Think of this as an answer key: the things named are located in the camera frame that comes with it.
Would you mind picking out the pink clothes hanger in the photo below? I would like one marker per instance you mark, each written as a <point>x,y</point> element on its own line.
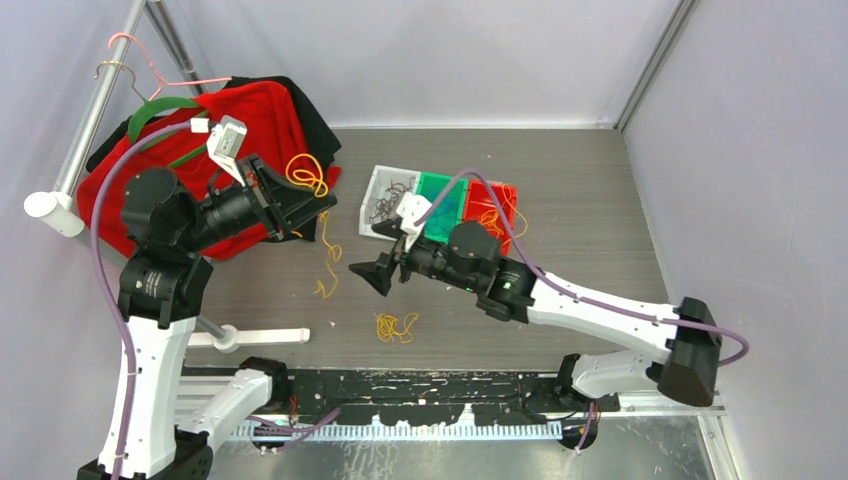
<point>156,66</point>

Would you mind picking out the green clothes hanger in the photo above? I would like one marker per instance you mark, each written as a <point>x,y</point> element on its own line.
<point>153,108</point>

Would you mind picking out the white rack foot bar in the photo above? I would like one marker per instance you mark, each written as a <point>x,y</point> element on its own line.
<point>234,338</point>

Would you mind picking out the white plastic bin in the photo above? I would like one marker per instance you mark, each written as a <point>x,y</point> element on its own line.
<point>385,188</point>

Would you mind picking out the metal clothes rack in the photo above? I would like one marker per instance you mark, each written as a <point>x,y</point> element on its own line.
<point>55,207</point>

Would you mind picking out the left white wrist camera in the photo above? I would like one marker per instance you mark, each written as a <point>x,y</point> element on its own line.
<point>224,143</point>

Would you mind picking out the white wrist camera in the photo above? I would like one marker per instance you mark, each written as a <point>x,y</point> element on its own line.
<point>410,210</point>
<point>224,143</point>

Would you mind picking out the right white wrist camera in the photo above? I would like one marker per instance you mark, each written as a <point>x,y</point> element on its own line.
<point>410,210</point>

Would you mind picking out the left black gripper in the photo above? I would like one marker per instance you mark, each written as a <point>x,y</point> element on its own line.
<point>300,203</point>

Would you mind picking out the aluminium rail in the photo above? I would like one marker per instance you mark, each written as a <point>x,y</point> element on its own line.
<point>222,405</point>

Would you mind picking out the green plastic bin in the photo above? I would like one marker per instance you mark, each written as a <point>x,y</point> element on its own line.
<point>449,212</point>

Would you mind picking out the black garment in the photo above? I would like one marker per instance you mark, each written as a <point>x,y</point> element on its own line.
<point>311,119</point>

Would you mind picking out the red plastic bin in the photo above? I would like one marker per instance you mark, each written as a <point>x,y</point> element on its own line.
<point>494,214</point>

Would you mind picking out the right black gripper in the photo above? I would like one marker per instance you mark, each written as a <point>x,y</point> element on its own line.
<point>379,272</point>

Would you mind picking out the red shirt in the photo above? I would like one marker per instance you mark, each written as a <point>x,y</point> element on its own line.
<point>265,119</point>

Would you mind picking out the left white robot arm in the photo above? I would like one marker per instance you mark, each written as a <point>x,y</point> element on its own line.
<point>157,305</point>

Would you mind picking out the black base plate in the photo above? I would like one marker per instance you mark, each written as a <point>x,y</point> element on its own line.
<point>427,398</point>

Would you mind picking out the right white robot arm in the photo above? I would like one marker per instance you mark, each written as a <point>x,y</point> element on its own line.
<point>673,349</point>

